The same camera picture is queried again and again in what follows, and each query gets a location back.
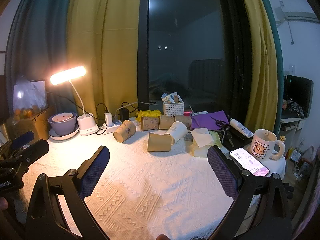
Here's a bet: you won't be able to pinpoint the white desk lamp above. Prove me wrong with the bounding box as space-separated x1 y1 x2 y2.
50 66 99 136

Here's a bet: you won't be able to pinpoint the yellow curtain right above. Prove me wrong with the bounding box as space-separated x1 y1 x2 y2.
244 0 284 133

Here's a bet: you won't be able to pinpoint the white paper cup lying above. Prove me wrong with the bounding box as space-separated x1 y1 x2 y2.
164 121 188 145

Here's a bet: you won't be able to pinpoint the teal curtain left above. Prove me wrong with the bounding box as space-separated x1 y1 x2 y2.
4 0 75 113

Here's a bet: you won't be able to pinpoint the brown patterned cup lying left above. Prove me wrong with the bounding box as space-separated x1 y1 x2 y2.
113 120 136 143

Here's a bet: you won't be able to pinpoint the white power strip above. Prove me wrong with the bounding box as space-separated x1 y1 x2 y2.
101 121 123 134

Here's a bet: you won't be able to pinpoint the white tube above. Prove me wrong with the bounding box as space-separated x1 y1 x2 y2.
230 119 254 139

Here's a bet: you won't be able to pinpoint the white USB charger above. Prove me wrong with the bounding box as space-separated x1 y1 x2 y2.
104 109 113 127

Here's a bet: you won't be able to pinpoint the brown patterned paper cup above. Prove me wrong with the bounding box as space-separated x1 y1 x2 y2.
141 116 159 131

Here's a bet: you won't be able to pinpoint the brown paper cup rear right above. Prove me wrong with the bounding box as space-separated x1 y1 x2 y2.
174 115 192 129

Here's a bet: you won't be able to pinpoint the cardboard box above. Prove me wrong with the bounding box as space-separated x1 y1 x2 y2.
7 106 56 143

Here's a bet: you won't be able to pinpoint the yellow curtain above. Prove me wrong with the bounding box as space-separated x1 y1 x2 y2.
244 0 284 133
67 0 140 124

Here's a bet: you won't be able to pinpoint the brown paper cup behind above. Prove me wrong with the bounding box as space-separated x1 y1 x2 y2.
159 115 175 129

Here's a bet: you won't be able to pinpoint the plastic bag of oranges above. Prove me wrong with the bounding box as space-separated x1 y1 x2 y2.
13 77 47 122

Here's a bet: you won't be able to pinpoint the yellow snack packet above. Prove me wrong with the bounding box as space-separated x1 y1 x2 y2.
136 110 162 122

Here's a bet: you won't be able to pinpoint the white plastic basket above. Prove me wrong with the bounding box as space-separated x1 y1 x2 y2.
163 101 184 116

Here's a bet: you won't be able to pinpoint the plain brown cup front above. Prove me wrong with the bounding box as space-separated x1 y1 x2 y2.
148 133 171 152

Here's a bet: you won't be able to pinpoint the yellow curtain left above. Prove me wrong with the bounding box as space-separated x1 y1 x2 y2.
67 0 140 124

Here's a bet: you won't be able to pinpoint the black power adapter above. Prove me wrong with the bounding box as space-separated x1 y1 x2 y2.
119 108 130 122

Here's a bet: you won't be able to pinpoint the tissue pack with tissue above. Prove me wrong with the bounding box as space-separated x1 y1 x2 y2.
191 128 222 158

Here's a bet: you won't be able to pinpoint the white side desk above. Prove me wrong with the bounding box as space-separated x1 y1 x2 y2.
279 118 307 153

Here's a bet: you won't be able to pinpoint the black scissors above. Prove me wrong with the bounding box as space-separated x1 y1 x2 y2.
210 116 229 128

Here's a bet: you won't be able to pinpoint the white air conditioner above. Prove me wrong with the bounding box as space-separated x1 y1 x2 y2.
274 7 319 27

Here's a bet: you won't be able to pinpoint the white knitted tablecloth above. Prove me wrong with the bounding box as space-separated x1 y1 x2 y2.
22 122 287 240

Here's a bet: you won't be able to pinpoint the white bear mug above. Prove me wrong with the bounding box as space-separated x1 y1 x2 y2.
249 129 285 161

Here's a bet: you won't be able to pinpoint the purple bowl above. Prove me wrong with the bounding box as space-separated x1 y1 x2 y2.
48 112 77 135

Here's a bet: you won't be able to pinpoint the black monitor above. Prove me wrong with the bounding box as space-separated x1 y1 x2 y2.
281 75 313 118

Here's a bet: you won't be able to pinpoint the purple folder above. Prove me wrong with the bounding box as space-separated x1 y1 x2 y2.
190 111 229 131

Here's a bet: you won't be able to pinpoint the smartphone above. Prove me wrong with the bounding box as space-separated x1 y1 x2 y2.
229 148 270 177

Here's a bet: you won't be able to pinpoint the white plate under bowl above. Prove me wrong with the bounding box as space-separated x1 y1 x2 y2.
48 124 80 141

